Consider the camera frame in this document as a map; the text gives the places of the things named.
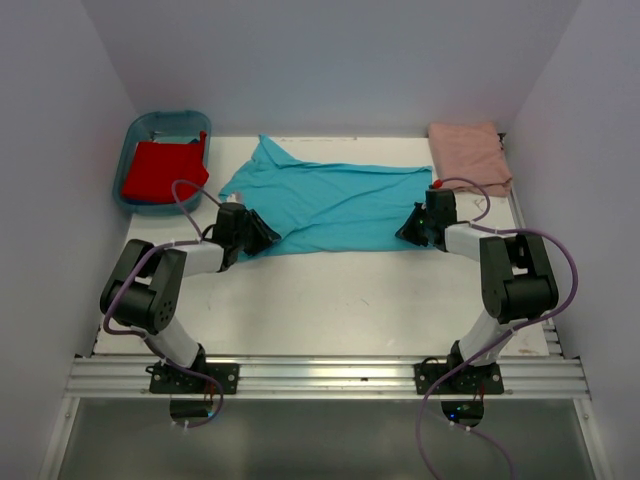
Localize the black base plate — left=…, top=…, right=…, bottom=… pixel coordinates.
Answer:
left=145, top=362, right=240, bottom=395
left=413, top=357, right=505, bottom=395

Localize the aluminium mounting rail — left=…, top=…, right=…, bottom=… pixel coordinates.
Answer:
left=64, top=326, right=589, bottom=400

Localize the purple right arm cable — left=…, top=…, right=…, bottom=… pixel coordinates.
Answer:
left=414, top=176, right=580, bottom=480

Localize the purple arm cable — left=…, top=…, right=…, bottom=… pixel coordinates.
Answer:
left=414, top=176, right=580, bottom=480
left=102, top=179, right=226, bottom=426

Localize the teal t-shirt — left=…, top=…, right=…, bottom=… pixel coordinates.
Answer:
left=219, top=135, right=432, bottom=257

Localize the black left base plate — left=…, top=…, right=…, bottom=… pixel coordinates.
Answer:
left=145, top=362, right=240, bottom=395

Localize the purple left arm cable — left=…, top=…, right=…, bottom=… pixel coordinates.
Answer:
left=102, top=179, right=226, bottom=426

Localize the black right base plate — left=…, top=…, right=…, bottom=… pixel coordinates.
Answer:
left=413, top=357, right=505, bottom=395

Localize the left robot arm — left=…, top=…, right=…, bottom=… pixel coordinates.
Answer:
left=100, top=202, right=281, bottom=393

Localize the folded pink t-shirt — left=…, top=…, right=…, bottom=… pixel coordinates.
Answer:
left=427, top=122, right=513, bottom=198

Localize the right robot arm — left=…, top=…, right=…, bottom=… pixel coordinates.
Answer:
left=396, top=185, right=559, bottom=393

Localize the red t-shirt in bin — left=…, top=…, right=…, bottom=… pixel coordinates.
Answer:
left=120, top=131, right=209, bottom=204

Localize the teal plastic bin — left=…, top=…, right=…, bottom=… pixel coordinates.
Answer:
left=112, top=110, right=212, bottom=217

